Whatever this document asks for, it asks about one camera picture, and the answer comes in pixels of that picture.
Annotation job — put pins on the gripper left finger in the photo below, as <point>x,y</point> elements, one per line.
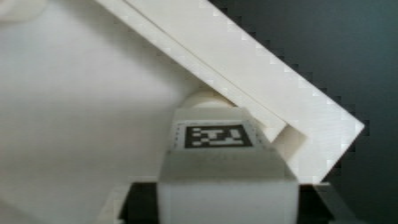
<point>140,210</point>

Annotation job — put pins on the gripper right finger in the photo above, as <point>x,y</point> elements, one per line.
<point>314,211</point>

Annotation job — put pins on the white leg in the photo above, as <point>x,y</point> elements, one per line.
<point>227,184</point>

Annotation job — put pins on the white square tabletop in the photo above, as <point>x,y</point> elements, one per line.
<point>106,60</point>

